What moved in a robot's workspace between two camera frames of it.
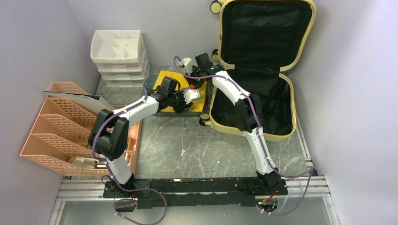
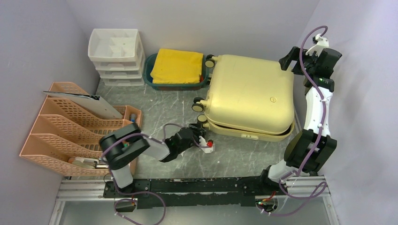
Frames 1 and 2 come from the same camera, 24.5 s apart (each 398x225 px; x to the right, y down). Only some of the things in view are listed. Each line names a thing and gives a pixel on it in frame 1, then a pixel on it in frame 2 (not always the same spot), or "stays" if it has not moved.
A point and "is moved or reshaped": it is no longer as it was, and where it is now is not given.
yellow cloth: (198, 106) → (177, 67)
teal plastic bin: (150, 83) → (149, 64)
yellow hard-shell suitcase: (258, 41) is moved or reshaped
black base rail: (192, 192) stays
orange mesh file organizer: (60, 140) stays
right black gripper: (191, 79) → (293, 55)
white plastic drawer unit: (120, 56) stays
